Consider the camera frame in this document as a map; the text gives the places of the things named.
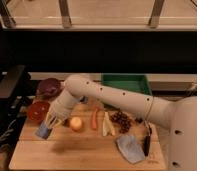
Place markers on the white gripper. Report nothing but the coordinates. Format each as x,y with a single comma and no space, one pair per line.
60,108

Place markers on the blue sponge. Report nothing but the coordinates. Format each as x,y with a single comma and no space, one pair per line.
43,131

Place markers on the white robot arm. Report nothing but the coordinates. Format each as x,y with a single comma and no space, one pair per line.
179,117

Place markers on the red bowl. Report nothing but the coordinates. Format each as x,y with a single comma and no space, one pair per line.
37,111

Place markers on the purple bowl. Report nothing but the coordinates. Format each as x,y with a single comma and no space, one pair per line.
49,87

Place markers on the yellow apple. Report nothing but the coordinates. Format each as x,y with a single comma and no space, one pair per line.
75,123

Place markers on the black rectangular block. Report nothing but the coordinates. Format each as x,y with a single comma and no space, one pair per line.
85,100

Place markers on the wooden cutting board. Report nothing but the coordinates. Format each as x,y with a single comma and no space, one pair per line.
86,150

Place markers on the orange carrot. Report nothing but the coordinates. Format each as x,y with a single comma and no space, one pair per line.
94,118

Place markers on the purple grape bunch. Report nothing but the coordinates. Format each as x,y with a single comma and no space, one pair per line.
122,120

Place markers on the grey blue cloth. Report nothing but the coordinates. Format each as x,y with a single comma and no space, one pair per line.
130,148

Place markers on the green plastic tray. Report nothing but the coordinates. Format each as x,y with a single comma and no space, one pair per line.
130,82

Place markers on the black handled knife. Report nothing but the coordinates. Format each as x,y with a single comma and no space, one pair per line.
147,139

